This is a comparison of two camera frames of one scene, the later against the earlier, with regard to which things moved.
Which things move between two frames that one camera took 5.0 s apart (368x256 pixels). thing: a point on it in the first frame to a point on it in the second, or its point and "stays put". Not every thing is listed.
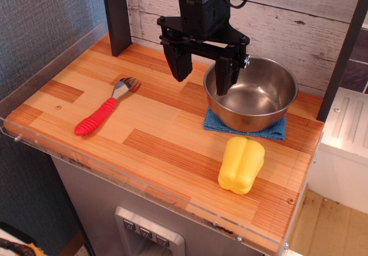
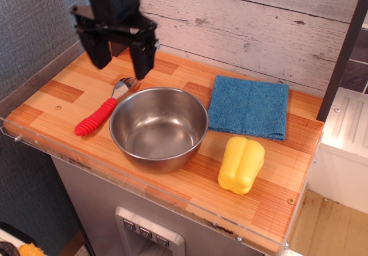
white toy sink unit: (340, 171) stays put
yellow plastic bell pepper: (242, 160) stays put
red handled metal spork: (123, 86) stays put
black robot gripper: (204, 26) to (114, 10)
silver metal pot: (264, 91) to (159, 130)
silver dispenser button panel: (143, 236) stays put
